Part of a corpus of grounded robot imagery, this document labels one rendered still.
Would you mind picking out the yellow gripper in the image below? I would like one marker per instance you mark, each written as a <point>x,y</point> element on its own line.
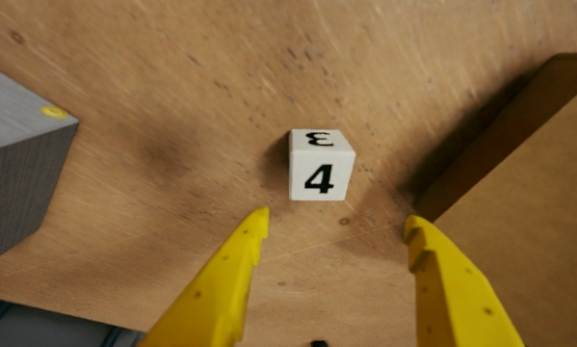
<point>454,304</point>

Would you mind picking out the white cube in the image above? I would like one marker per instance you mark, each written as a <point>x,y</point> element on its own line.
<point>320,164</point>

